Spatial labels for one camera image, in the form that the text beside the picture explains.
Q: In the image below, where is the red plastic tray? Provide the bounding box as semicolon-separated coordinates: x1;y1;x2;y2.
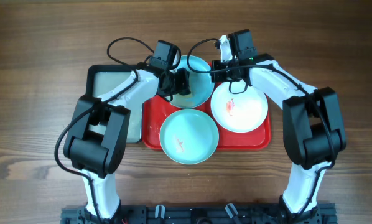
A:
141;63;272;151

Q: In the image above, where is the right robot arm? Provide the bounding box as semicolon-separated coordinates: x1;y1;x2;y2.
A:
212;54;346;223

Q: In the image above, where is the light blue plate top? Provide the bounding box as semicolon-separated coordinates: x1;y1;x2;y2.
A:
169;55;215;109

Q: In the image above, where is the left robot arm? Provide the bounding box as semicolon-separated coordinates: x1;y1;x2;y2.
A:
57;63;189;223

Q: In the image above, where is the green yellow sponge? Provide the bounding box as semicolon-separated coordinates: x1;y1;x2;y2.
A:
180;93;193;99

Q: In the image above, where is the black water tray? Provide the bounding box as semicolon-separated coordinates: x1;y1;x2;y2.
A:
85;65;142;144

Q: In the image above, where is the light blue plate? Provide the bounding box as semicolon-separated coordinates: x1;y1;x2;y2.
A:
169;55;215;109
159;109;219;165

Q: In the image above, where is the white plate with stain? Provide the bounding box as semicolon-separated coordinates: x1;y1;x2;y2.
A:
210;81;268;133

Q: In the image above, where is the light blue plate bottom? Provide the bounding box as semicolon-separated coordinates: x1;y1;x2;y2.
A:
159;109;219;165

